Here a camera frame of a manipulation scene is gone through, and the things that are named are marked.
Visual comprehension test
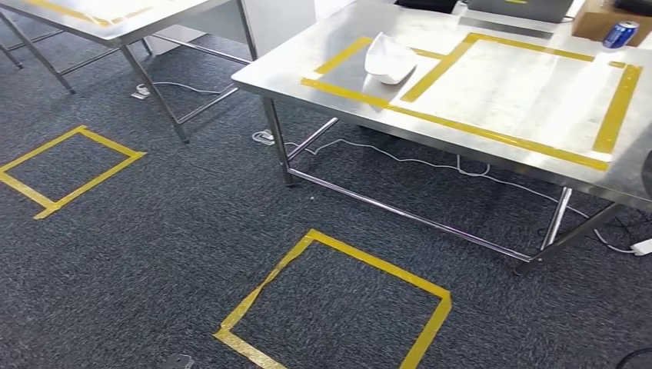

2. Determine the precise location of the white cabinet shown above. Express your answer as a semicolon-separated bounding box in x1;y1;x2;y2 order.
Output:
144;0;317;59

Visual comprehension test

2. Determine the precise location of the brown cardboard box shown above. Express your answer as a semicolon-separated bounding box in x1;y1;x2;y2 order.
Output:
571;0;652;48

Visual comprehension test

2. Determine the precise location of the yellow tape table outline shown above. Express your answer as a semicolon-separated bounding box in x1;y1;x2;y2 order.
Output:
22;0;154;28

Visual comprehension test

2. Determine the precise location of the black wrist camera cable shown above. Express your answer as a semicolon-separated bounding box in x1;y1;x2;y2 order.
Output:
615;347;652;369

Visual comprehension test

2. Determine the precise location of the white power strip cord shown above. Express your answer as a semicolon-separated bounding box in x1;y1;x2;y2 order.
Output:
251;128;637;254

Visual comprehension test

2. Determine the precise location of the white plastic mirror cover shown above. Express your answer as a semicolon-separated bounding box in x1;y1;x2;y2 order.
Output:
364;31;419;85

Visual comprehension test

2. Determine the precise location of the grey laptop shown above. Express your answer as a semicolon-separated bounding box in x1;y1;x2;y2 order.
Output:
466;0;576;25

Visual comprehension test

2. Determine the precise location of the steel workbench table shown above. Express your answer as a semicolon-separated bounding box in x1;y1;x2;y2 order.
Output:
231;0;652;276
0;0;256;145

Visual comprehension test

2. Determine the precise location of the blue drink can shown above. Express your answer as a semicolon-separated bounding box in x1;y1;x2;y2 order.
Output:
602;20;640;51

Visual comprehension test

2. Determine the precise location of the white cable with plug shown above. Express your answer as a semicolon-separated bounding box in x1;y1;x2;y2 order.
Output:
131;81;228;100

